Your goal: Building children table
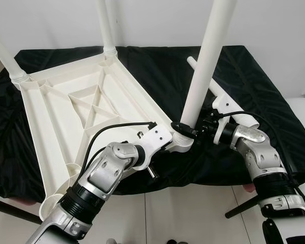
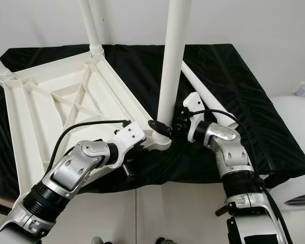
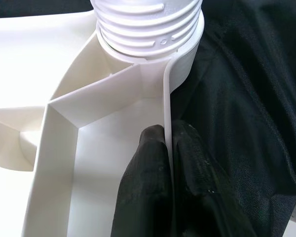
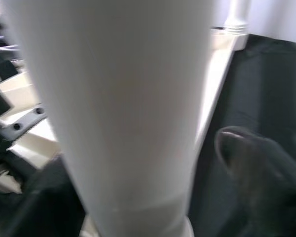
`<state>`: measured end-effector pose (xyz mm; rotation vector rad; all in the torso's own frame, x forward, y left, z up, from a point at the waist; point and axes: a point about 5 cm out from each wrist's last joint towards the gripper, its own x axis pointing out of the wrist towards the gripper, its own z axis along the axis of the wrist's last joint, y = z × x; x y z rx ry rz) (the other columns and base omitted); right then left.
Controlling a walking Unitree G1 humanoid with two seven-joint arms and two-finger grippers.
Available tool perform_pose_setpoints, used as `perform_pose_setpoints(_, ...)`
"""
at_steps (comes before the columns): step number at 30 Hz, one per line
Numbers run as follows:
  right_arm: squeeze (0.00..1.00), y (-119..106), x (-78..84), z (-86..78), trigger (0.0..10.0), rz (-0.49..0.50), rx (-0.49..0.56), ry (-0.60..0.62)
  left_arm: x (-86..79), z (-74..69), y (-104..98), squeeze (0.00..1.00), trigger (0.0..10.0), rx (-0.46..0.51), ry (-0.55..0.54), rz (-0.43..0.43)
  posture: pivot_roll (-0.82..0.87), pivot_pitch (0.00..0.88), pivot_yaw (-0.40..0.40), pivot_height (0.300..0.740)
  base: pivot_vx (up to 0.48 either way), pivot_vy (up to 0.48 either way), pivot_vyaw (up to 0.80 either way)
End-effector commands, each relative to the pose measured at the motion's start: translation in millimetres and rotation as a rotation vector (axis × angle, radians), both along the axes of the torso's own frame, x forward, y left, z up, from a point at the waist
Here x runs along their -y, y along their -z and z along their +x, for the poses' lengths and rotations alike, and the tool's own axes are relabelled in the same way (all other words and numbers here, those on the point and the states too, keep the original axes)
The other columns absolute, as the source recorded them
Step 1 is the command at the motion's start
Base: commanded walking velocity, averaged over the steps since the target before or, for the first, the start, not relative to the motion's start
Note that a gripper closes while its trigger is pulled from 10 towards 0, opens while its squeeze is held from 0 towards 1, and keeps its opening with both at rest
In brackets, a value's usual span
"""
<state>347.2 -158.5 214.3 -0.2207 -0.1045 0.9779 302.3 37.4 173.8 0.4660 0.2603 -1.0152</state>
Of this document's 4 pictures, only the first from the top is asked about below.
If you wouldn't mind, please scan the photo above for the black tablecloth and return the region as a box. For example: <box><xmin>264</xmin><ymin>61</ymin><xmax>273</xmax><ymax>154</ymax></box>
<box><xmin>0</xmin><ymin>46</ymin><xmax>305</xmax><ymax>201</ymax></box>

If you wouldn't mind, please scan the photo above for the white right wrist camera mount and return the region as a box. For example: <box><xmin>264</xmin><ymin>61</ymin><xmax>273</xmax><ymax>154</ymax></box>
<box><xmin>212</xmin><ymin>93</ymin><xmax>235</xmax><ymax>145</ymax></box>

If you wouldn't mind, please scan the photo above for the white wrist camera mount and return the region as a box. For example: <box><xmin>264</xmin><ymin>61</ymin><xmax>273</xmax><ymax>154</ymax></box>
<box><xmin>137</xmin><ymin>125</ymin><xmax>173</xmax><ymax>164</ymax></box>
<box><xmin>212</xmin><ymin>93</ymin><xmax>235</xmax><ymax>145</ymax></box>

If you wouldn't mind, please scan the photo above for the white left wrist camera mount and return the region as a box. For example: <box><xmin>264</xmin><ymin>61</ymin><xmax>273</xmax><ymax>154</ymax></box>
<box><xmin>137</xmin><ymin>125</ymin><xmax>173</xmax><ymax>164</ymax></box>

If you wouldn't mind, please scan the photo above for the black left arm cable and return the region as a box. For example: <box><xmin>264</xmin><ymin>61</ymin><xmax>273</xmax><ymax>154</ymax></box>
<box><xmin>81</xmin><ymin>121</ymin><xmax>157</xmax><ymax>178</ymax></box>

